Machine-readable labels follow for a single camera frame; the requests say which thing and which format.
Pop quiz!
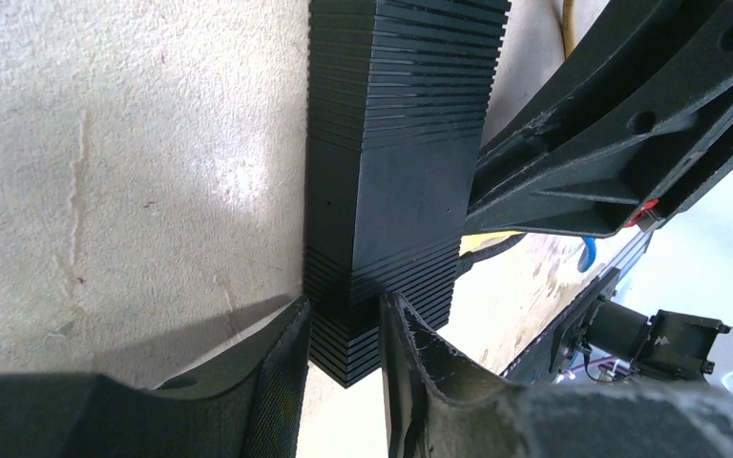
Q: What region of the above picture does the black network switch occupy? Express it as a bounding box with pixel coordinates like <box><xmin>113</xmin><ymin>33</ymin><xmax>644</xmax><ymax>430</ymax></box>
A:
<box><xmin>303</xmin><ymin>0</ymin><xmax>511</xmax><ymax>387</ymax></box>

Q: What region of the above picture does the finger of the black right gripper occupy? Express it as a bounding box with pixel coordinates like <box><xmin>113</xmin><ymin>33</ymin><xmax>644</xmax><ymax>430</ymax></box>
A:
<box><xmin>465</xmin><ymin>1</ymin><xmax>733</xmax><ymax>238</ymax></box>
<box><xmin>471</xmin><ymin>1</ymin><xmax>721</xmax><ymax>202</ymax></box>

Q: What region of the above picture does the blue ethernet cable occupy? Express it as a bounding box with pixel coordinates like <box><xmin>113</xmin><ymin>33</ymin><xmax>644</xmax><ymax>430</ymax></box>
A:
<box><xmin>577</xmin><ymin>237</ymin><xmax>598</xmax><ymax>274</ymax></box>

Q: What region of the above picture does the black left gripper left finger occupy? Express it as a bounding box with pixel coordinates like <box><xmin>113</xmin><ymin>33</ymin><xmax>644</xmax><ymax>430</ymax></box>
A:
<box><xmin>0</xmin><ymin>298</ymin><xmax>311</xmax><ymax>457</ymax></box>

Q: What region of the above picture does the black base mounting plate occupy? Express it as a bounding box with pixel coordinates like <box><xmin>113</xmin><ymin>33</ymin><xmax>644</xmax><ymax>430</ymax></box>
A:
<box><xmin>502</xmin><ymin>227</ymin><xmax>654</xmax><ymax>384</ymax></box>

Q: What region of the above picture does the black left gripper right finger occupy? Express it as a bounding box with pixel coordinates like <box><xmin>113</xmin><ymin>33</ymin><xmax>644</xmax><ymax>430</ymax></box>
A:
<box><xmin>379</xmin><ymin>293</ymin><xmax>733</xmax><ymax>457</ymax></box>

